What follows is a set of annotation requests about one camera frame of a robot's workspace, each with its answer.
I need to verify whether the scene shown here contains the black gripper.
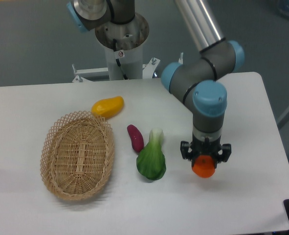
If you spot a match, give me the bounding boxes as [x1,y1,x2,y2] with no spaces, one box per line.
[180,136,232,168]

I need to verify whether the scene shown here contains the orange fruit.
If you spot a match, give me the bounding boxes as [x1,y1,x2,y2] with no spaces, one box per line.
[192,155,215,178]

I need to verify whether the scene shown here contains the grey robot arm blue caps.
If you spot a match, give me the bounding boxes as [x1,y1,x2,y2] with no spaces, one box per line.
[67,0,245,165]

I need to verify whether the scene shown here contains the green bok choy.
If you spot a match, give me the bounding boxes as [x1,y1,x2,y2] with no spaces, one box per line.
[136,128,166,181]

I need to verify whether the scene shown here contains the purple sweet potato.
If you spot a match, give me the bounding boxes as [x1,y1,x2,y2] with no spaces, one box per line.
[127,124,144,153]

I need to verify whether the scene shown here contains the yellow mango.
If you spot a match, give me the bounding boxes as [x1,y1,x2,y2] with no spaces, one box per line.
[91,96,124,119]

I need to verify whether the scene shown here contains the woven wicker basket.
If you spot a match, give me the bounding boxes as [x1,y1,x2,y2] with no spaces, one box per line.
[40,111,115,201]

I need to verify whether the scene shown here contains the white metal base frame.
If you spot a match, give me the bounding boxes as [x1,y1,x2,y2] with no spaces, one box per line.
[71,51,187,83]

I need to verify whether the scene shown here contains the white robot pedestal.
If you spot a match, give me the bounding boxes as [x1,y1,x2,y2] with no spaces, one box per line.
[104,46,143,80]

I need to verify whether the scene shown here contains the black cable on pedestal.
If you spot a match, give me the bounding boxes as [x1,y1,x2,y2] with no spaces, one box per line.
[112,39,129,80]

